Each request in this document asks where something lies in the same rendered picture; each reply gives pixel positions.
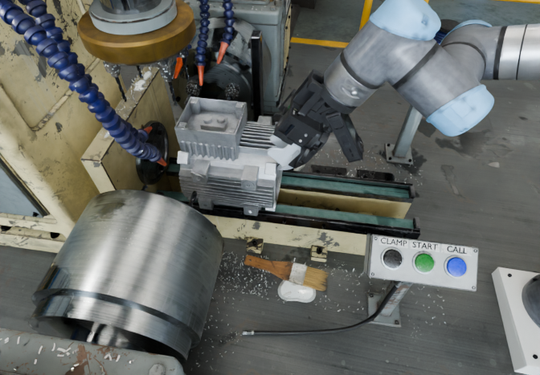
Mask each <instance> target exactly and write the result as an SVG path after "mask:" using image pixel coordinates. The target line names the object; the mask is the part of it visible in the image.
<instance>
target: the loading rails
mask: <svg viewBox="0 0 540 375"><path fill-rule="evenodd" d="M169 161H170V163H169V165H168V167H167V170H166V175H167V177H168V179H169V182H170V186H171V189H172V191H166V190H157V192H159V191H160V192H163V193H164V196H167V197H169V198H173V199H175V200H178V201H180V202H183V203H185V204H187V205H188V204H189V203H190V200H188V199H187V197H185V196H184V194H183V192H182V190H181V186H180V184H181V183H179V182H180V180H179V177H180V176H178V174H179V172H180V164H178V163H177V158H176V157H170V159H169ZM157 192H156V193H157ZM414 198H415V189H414V186H413V183H405V182H397V181H384V180H376V179H368V178H360V177H347V176H339V175H332V174H323V173H310V172H302V171H295V170H283V172H282V178H281V183H280V191H279V195H278V198H277V201H276V210H275V211H268V210H265V208H263V207H262V209H261V210H259V212H258V215H257V216H252V215H246V214H244V212H243V207H237V206H226V205H214V208H213V210H207V209H201V208H200V207H199V204H198V201H195V202H193V208H194V209H195V210H197V211H198V212H200V213H201V214H203V215H204V216H205V217H206V218H208V219H209V220H210V221H211V222H212V223H213V224H215V225H216V228H217V229H218V231H219V232H220V234H221V235H222V237H224V238H237V239H242V240H247V245H246V252H253V253H259V254H261V253H262V250H263V245H264V243H274V244H280V245H286V246H293V247H304V248H311V251H310V260H313V261H319V262H326V260H327V251H336V252H342V253H348V254H355V255H365V252H366V235H367V234H380V235H387V236H394V237H400V238H413V239H418V237H419V236H420V235H421V230H420V223H419V218H418V217H414V219H413V220H410V219H404V217H405V216H406V214H407V212H408V210H409V208H410V206H411V204H412V202H413V200H414Z"/></svg>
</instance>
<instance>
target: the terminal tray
mask: <svg viewBox="0 0 540 375"><path fill-rule="evenodd" d="M192 100H196V101H195V102H193V101H192ZM238 104H242V106H241V107H239V106H238ZM246 122H248V111H247V103H245V102H237V101H230V100H214V99H207V98H198V97H191V98H190V99H189V101H188V103H187V104H186V106H185V108H184V110H183V112H182V115H181V116H180V118H179V120H178V123H177V124H176V125H175V127H174V130H175V132H176V136H177V139H178V143H179V146H180V149H181V151H183V152H189V153H190V155H191V156H193V154H195V156H196V157H198V156H199V155H202V157H205V156H207V157H208V158H211V157H213V158H214V159H216V158H217V157H219V159H220V160H222V159H223V158H225V159H226V161H228V160H229V158H231V160H232V161H234V160H235V159H238V156H239V142H240V138H241V135H242V134H243V129H244V126H245V124H246ZM181 123H183V124H184V125H183V126H180V124H181ZM230 128H232V129H233V131H232V132H229V129H230Z"/></svg>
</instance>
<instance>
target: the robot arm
mask: <svg viewBox="0 0 540 375"><path fill-rule="evenodd" d="M440 26H441V23H440V19H439V17H438V15H437V14H436V12H435V11H434V10H433V9H432V8H431V7H430V6H429V5H428V4H427V3H426V2H425V1H424V0H386V1H385V2H384V3H383V4H382V5H381V6H380V7H379V8H378V9H377V10H376V11H375V12H374V13H373V14H372V15H371V16H370V19H369V20H368V21H367V22H366V24H365V25H364V26H363V27H362V29H361V30H360V31H359V32H358V33H357V34H356V35H355V36H354V38H353V39H352V40H351V41H350V43H349V44H348V45H347V46H346V48H345V49H344V50H343V51H342V52H341V53H340V54H339V56H338V57H337V58H336V59H335V60H334V61H333V62H332V63H331V64H330V66H329V67H328V68H327V69H326V70H325V73H324V75H323V74H321V73H320V72H319V71H317V70H315V69H313V70H312V71H311V72H310V73H309V75H308V76H307V77H306V79H305V80H304V81H303V83H302V84H301V85H300V87H299V88H298V89H297V90H296V89H293V90H292V91H291V92H290V94H289V95H288V97H287V98H286V99H285V100H284V102H283V103H282V104H281V106H280V107H279V108H278V109H279V110H280V111H282V112H283V116H282V117H281V119H280V120H279V122H278V123H277V124H276V127H275V132H274V133H273V134H272V135H271V137H270V141H271V142H272V143H273V144H274V145H275V146H276V147H277V148H274V147H271V148H269V149H268V155H269V156H270V157H272V158H273V159H274V160H276V161H277V162H278V164H277V167H276V168H277V169H279V170H288V169H293V168H294V169H296V168H298V167H300V166H302V165H304V164H306V163H307V162H308V161H309V160H310V159H311V158H312V157H313V155H314V154H316V153H317V151H319V150H320V149H321V148H322V147H323V145H324V144H325V143H326V141H327V140H328V139H329V135H330V133H331V132H333V133H334V135H335V137H336V138H337V141H338V143H339V145H340V146H341V148H342V152H343V154H344V155H345V157H346V158H347V160H348V162H349V163H350V162H353V161H359V160H362V153H363V152H364V145H363V143H362V139H361V137H359V136H358V134H357V131H356V129H355V127H354V125H353V123H352V120H351V119H350V116H349V113H351V112H352V111H353V110H355V109H356V107H357V106H360V105H361V104H363V103H364V102H365V101H366V100H367V99H368V98H369V97H370V96H371V95H372V94H373V93H374V92H375V91H376V90H377V89H378V88H380V87H381V86H382V85H383V84H384V83H385V82H386V81H387V82H388V83H389V84H390V85H391V86H392V87H393V88H394V89H395V90H396V91H397V92H398V93H399V94H400V95H401V96H402V97H403V98H404V99H405V100H407V101H408V102H409V103H410V104H411V105H412V106H413V107H414V108H415V109H416V110H417V111H418V112H419V113H420V114H421V115H422V116H424V117H425V118H426V121H427V122H428V123H431V124H433V125H434V126H435V127H436V128H437V129H439V130H440V131H441V132H442V133H443V134H444V135H446V136H449V137H454V136H457V135H460V134H461V133H463V132H466V131H468V130H469V129H470V128H472V127H473V126H475V125H476V124H478V123H479V122H480V121H481V120H482V119H483V118H484V117H485V116H486V115H487V114H488V113H489V111H490V110H491V109H492V107H493V104H494V98H493V96H492V95H491V94H490V93H489V92H488V91H487V90H486V86H485V85H484V84H480V81H481V79H496V80H500V79H515V80H540V24H528V25H515V26H491V25H490V24H489V23H486V22H484V21H481V20H468V21H465V22H463V23H460V24H459V25H457V26H456V27H454V28H453V29H452V30H451V31H450V32H448V33H447V34H446V35H445V36H444V38H443V39H442V41H441V43H440V45H439V44H438V43H437V42H436V41H435V40H434V39H433V38H434V37H435V36H436V32H437V31H438V30H439V29H440ZM290 96H291V97H292V98H291V102H290V105H289V106H288V107H285V106H284V104H285V103H286V102H287V100H288V99H289V98H290ZM522 302H523V305H524V308H525V310H526V312H527V313H528V315H529V317H530V318H531V320H532V321H533V322H534V323H535V324H536V325H537V326H538V327H539V328H540V274H539V275H536V276H534V277H533V278H531V279H530V280H529V281H528V282H527V283H526V284H525V286H524V287H523V289H522Z"/></svg>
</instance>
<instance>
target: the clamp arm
mask: <svg viewBox="0 0 540 375"><path fill-rule="evenodd" d="M247 46H248V49H251V61H252V95H253V101H252V105H251V109H253V113H254V121H255V122H257V121H258V118H259V116H264V94H263V48H262V31H252V34H251V37H250V39H249V41H248V44H247Z"/></svg>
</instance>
